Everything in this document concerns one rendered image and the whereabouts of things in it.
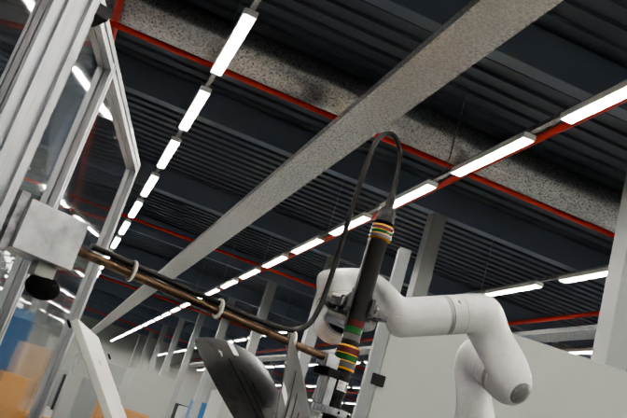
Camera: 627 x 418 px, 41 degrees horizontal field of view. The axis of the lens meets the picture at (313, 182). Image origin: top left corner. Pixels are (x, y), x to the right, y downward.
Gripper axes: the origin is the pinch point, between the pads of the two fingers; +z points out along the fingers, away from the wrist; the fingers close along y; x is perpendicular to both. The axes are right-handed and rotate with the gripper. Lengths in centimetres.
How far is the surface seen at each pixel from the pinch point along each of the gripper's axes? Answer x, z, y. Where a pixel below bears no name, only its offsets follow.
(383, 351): 21, -178, -40
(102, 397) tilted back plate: -30, 26, 36
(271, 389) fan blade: -19.4, -3.5, 11.0
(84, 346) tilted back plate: -24, 26, 41
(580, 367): 40, -178, -121
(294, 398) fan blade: -22.2, 31.4, 9.9
